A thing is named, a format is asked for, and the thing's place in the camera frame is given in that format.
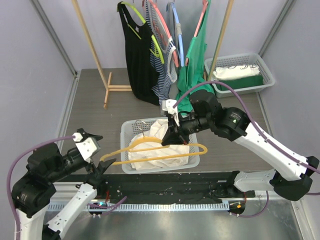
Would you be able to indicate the white slotted cable duct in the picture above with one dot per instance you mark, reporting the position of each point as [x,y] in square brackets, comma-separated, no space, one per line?
[224,206]

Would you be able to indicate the blue white striped tank top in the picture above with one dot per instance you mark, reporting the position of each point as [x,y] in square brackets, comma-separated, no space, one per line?
[166,66]

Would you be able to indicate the white perforated back basket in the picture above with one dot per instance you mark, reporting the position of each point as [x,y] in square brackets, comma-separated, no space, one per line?
[248,58]

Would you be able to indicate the blue hanger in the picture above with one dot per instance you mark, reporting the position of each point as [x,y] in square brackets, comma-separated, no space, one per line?
[181,55]

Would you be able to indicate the lime green hanger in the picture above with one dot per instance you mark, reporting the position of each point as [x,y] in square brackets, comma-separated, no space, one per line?
[140,42]

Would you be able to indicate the yellow velvet hanger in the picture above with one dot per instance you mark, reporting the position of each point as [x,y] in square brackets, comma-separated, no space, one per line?
[196,149]

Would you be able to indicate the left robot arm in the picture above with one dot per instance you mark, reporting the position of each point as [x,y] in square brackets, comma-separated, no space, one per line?
[31,178]

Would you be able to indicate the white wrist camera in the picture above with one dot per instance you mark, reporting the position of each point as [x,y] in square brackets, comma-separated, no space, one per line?
[170,108]
[87,148]

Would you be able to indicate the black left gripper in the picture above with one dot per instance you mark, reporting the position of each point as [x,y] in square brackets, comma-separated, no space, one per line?
[101,167]

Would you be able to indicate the white perforated front basket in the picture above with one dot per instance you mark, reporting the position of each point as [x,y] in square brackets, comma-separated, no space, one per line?
[133,127]

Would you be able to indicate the folded green garment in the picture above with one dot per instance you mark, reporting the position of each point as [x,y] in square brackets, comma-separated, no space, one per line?
[245,82]

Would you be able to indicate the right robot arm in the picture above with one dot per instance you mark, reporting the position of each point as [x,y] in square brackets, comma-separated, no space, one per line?
[290,176]

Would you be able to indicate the black tank top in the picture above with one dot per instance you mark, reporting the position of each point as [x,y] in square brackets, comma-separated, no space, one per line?
[142,77]

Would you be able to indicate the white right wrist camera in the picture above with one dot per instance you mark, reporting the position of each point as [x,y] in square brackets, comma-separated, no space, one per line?
[170,108]

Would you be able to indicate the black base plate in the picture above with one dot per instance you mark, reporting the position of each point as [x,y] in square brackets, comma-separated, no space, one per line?
[172,188]

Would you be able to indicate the wooden clothes rack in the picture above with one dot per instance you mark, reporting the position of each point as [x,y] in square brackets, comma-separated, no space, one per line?
[126,88]

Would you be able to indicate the white perforated basket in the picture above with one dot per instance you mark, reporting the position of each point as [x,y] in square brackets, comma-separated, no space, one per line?
[133,127]
[248,58]

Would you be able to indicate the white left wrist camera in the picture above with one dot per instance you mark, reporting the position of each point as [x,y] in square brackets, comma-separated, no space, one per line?
[87,148]

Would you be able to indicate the green tank top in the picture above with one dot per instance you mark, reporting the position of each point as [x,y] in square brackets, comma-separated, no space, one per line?
[191,75]

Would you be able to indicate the folded white garment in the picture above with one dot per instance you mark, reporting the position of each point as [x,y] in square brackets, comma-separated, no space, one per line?
[236,72]

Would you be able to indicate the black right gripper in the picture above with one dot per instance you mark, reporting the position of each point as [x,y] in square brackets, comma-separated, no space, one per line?
[173,127]

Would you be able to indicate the grey tank top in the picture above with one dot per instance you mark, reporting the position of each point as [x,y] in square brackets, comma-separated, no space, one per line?
[173,24]

